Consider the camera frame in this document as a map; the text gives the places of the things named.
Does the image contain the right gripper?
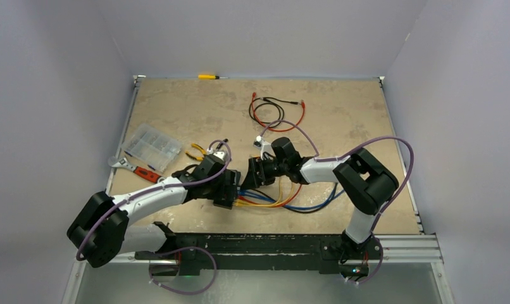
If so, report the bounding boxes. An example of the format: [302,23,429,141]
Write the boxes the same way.
[241,155,289,190]

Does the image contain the black network switch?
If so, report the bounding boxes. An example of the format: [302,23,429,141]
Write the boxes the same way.
[212,169,241,210]

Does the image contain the blue ethernet cable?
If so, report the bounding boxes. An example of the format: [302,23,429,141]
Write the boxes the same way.
[238,182,337,212]
[238,186,346,212]

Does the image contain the black ethernet cable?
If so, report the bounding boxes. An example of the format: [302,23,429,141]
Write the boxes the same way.
[248,97,300,128]
[238,189,323,214]

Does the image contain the red ethernet cable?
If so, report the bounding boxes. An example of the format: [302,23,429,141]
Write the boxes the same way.
[252,92,306,134]
[237,184,302,208]

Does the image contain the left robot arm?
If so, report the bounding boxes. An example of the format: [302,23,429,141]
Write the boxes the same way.
[66,155,241,268]

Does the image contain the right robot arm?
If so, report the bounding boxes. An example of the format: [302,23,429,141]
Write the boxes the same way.
[240,137,399,258]

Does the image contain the clear plastic parts box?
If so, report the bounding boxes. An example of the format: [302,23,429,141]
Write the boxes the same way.
[121,123,182,172]

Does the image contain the yellow screwdriver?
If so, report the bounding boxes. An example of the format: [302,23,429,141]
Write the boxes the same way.
[198,74,228,80]

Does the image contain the yellow ethernet cable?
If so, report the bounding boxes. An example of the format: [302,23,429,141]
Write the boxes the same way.
[233,176,285,209]

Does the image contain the orange ethernet cable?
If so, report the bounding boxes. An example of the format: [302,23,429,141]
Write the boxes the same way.
[233,176,300,209]

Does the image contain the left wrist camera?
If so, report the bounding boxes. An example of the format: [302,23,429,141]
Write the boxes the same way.
[207,148,230,164]

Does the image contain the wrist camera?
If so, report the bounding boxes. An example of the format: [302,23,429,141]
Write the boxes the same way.
[207,148,230,164]
[253,136,273,160]

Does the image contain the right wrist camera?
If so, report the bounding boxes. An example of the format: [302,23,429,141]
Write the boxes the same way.
[253,136,273,160]

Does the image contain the yellow handled pliers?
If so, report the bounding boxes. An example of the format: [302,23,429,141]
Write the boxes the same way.
[185,139,230,162]

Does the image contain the red handled adjustable wrench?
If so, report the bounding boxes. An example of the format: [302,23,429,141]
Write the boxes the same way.
[108,156,166,184]

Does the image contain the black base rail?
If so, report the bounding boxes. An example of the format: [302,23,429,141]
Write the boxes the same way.
[135,233,383,277]

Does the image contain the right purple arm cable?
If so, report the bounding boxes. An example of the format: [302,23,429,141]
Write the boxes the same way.
[259,120,415,286]

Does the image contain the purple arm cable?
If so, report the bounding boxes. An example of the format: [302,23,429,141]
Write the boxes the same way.
[75,139,232,296]
[259,120,415,286]

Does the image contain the aluminium table frame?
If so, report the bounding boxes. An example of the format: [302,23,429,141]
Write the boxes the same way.
[62,75,455,304]

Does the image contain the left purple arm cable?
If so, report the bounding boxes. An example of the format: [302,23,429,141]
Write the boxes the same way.
[75,139,232,296]

